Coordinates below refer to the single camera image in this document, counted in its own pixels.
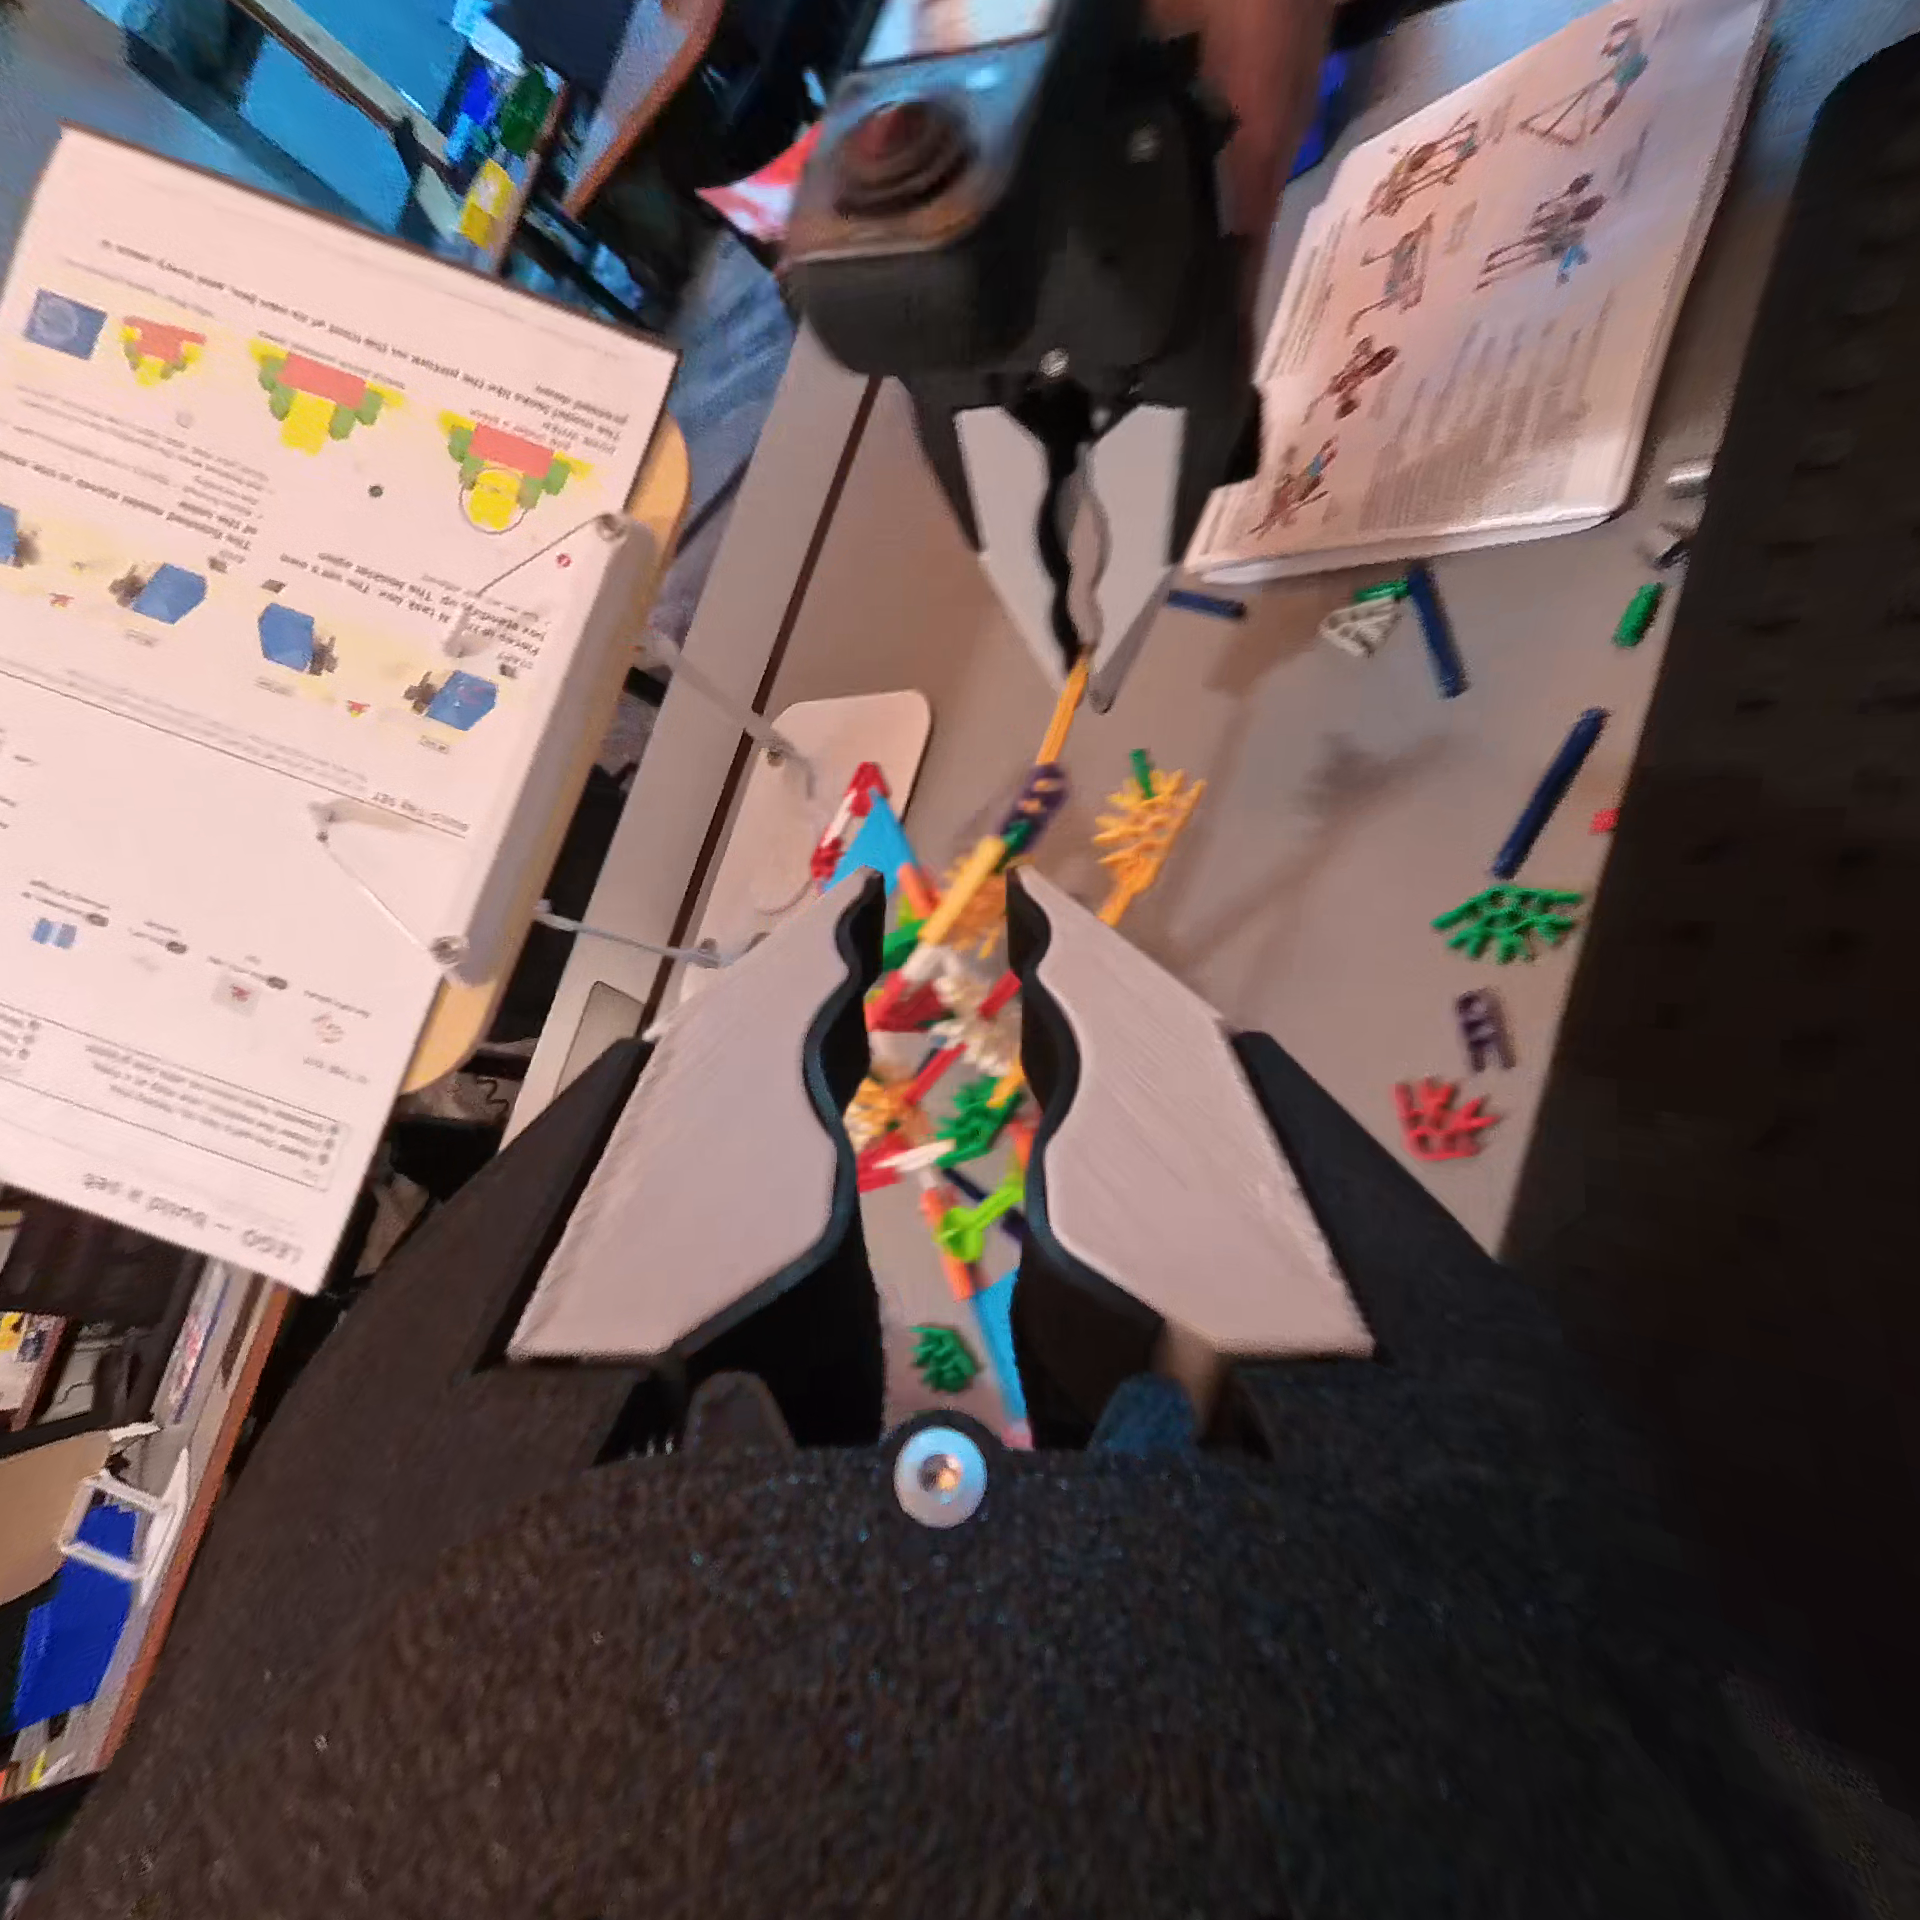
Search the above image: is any red connector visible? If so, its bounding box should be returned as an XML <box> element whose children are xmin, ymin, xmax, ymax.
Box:
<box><xmin>1392</xmin><ymin>1077</ymin><xmax>1503</xmax><ymax>1166</ymax></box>

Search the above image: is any wire page clip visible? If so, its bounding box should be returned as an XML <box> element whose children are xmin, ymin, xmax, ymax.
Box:
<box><xmin>311</xmin><ymin>801</ymin><xmax>465</xmax><ymax>963</ymax></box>
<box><xmin>442</xmin><ymin>515</ymin><xmax>629</xmax><ymax>662</ymax></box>

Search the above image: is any red ribbon strap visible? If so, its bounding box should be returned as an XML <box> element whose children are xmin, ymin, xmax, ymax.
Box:
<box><xmin>697</xmin><ymin>129</ymin><xmax>827</xmax><ymax>242</ymax></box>

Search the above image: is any colourful construction toy model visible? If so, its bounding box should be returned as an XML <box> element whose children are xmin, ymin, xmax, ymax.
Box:
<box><xmin>809</xmin><ymin>757</ymin><xmax>1082</xmax><ymax>1457</ymax></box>

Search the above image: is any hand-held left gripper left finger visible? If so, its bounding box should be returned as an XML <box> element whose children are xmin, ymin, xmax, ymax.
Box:
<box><xmin>507</xmin><ymin>870</ymin><xmax>889</xmax><ymax>1367</ymax></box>

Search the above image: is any yellow rod with connector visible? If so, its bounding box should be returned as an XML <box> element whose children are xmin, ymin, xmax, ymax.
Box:
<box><xmin>1089</xmin><ymin>766</ymin><xmax>1209</xmax><ymax>932</ymax></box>
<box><xmin>920</xmin><ymin>660</ymin><xmax>1089</xmax><ymax>951</ymax></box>

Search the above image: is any person's right hand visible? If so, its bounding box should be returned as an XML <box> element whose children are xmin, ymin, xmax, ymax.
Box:
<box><xmin>1191</xmin><ymin>0</ymin><xmax>1340</xmax><ymax>244</ymax></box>

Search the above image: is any white instruction booklet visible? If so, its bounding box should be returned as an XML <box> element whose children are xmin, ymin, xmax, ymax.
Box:
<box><xmin>1184</xmin><ymin>0</ymin><xmax>1779</xmax><ymax>587</ymax></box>

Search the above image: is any green fan connector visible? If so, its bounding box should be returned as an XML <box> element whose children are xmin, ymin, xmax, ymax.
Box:
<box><xmin>1431</xmin><ymin>885</ymin><xmax>1587</xmax><ymax>963</ymax></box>

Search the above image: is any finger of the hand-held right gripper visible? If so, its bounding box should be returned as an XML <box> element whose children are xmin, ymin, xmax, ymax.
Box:
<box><xmin>1071</xmin><ymin>402</ymin><xmax>1204</xmax><ymax>714</ymax></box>
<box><xmin>953</xmin><ymin>405</ymin><xmax>1096</xmax><ymax>676</ymax></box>

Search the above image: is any white instruction sheet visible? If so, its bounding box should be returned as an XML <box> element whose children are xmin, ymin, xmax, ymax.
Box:
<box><xmin>0</xmin><ymin>129</ymin><xmax>682</xmax><ymax>1297</ymax></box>

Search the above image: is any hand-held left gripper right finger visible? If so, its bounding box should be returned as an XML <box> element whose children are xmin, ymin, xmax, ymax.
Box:
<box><xmin>1001</xmin><ymin>870</ymin><xmax>1376</xmax><ymax>1365</ymax></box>

